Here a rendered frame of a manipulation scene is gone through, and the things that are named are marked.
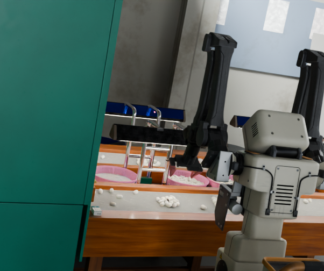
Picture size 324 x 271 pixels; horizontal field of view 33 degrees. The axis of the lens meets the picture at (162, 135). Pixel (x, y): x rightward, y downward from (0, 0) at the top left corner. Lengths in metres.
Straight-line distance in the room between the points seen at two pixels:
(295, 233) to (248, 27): 2.75
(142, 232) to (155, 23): 2.78
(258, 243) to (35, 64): 1.08
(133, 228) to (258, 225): 0.63
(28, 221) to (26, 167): 0.23
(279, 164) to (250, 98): 3.39
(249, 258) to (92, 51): 0.99
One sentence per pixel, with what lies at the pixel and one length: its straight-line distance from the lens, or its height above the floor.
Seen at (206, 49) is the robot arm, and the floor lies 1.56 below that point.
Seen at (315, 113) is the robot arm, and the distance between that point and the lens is 2.28.
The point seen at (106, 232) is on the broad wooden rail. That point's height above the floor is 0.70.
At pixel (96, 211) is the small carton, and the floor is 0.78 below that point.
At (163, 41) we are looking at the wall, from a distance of 4.95.
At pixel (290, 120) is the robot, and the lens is 2.07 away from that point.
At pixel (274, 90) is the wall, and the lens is 5.45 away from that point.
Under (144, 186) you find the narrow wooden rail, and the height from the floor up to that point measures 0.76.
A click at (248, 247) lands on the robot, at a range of 2.11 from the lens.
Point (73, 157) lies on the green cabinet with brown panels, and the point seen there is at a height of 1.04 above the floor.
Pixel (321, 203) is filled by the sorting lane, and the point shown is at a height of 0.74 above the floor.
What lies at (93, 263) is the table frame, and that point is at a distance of 2.48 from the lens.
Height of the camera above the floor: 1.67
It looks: 13 degrees down
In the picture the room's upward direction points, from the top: 10 degrees clockwise
